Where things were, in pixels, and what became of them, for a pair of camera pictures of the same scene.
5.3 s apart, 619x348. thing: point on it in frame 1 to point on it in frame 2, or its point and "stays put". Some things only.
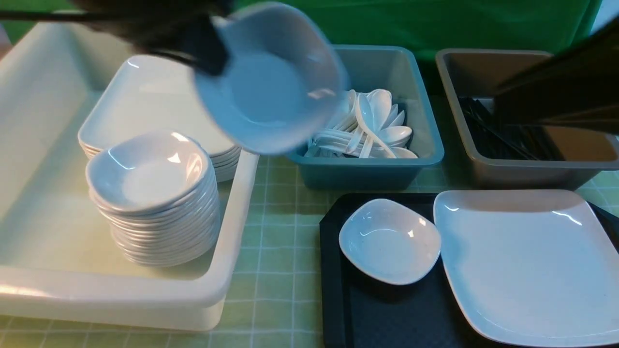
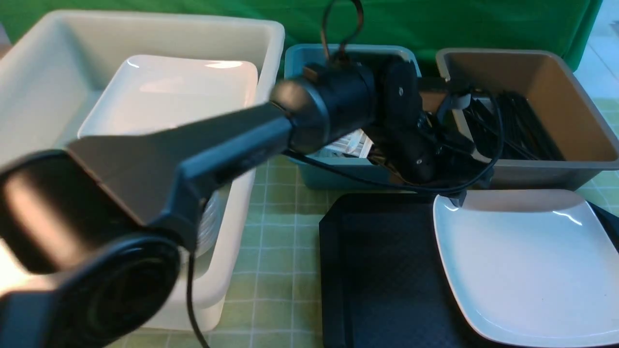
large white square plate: x=531 y=268 stays put
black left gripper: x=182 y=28 to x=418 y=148
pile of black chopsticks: x=492 y=138 stays put
